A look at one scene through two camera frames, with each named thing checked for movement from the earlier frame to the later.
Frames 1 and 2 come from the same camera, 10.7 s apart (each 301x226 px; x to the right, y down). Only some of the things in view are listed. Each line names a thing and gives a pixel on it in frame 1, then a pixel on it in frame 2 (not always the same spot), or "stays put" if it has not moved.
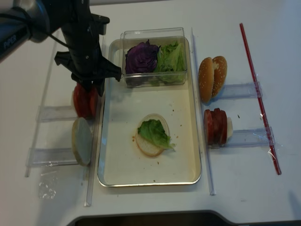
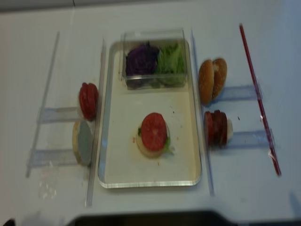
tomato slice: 76,100 → 84,100
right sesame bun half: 220,69 stays put
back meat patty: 223,127 stays put
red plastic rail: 278,168 stays put
